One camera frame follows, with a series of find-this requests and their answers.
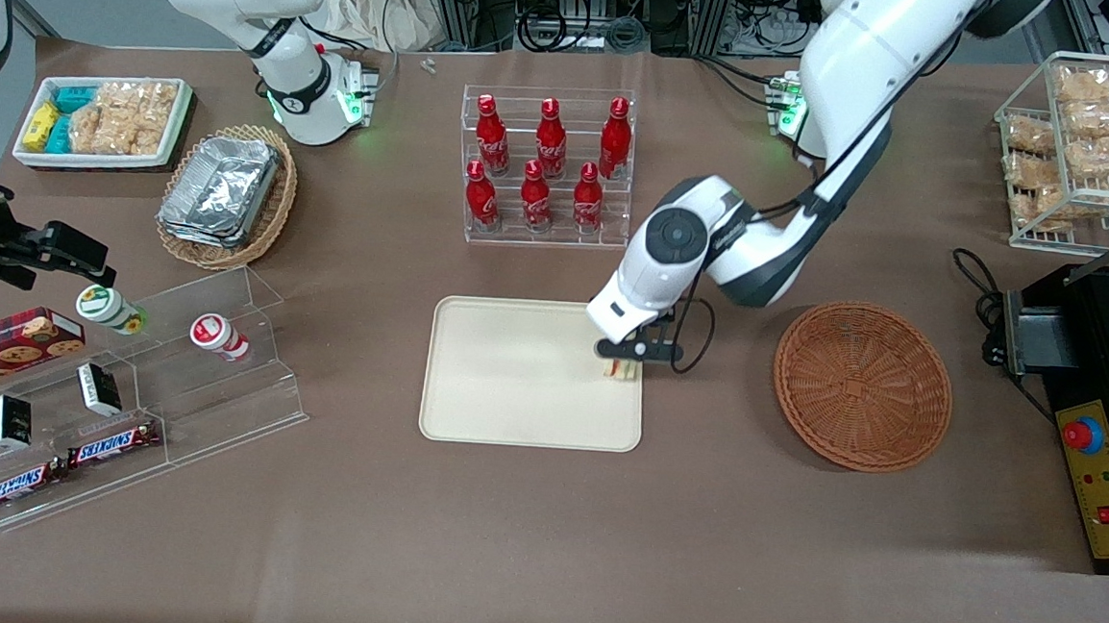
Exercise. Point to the yellow snack pack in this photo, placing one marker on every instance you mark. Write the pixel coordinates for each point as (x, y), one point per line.
(40, 126)

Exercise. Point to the red cola bottle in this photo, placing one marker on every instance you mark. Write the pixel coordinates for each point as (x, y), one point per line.
(551, 143)
(588, 204)
(615, 142)
(481, 201)
(492, 139)
(535, 202)

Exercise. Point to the beige cloth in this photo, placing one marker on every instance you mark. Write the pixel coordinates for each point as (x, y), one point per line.
(381, 7)

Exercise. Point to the bag of rice crackers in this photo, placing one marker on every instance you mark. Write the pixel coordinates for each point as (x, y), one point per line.
(123, 117)

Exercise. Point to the yellow control panel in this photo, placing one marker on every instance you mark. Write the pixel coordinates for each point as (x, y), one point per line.
(1107, 490)

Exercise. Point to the triangular sandwich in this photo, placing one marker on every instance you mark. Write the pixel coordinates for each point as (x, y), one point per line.
(621, 369)

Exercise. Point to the teal snack pack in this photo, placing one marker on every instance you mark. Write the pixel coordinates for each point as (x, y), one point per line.
(59, 135)
(75, 96)

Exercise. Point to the small black white box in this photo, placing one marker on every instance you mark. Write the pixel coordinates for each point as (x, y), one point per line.
(10, 423)
(99, 390)

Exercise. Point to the clear acrylic bottle rack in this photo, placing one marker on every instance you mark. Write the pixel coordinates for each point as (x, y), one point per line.
(540, 236)

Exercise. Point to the light oval wicker basket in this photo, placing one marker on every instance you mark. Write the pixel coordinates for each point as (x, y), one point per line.
(277, 208)

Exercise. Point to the stack of foil trays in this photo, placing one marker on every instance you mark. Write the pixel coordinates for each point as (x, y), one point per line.
(220, 190)

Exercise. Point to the brown round wicker basket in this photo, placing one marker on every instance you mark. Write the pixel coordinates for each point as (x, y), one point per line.
(863, 388)

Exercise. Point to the red capped yogurt bottle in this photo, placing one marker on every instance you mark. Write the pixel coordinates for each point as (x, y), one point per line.
(216, 334)

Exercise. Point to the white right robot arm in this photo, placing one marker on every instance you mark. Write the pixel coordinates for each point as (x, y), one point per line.
(285, 73)

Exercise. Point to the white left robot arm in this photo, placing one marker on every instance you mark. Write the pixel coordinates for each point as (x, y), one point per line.
(859, 51)

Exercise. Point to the red cookie box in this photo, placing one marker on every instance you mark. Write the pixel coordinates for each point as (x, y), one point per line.
(3, 350)

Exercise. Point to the snickers bar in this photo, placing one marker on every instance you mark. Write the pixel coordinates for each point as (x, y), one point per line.
(19, 488)
(113, 445)

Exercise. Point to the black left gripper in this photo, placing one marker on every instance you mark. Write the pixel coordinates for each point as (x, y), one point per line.
(669, 316)

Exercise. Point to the clear bag of crackers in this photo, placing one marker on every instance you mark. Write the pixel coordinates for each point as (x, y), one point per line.
(1029, 134)
(1083, 86)
(1098, 119)
(1033, 171)
(1037, 208)
(1103, 157)

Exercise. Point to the black machine housing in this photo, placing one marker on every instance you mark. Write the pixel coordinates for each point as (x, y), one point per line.
(1090, 378)

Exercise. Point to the white rectangular snack bin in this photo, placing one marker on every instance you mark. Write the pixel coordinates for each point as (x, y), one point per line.
(102, 161)

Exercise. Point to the beige rectangular tray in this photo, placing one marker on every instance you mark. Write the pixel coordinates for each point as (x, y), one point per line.
(512, 376)

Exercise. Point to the green capped yogurt bottle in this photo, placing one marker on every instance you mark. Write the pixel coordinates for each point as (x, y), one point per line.
(107, 308)

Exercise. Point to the red emergency stop button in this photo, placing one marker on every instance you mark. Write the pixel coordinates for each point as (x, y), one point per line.
(1082, 435)

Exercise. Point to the clear acrylic stepped shelf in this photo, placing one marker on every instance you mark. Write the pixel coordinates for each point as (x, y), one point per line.
(212, 397)

